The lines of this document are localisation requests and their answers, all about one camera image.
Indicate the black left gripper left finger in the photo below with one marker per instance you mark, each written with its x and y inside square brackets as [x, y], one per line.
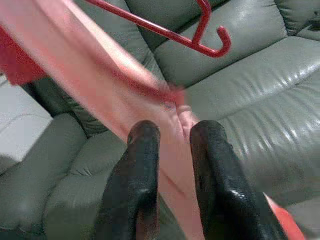
[135, 180]

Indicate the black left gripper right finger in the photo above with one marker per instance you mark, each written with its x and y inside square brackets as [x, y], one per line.
[220, 180]

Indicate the pinkish red plastic hanger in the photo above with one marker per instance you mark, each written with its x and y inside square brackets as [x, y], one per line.
[150, 25]

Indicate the grey green leather sofa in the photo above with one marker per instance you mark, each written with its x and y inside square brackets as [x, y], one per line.
[250, 100]

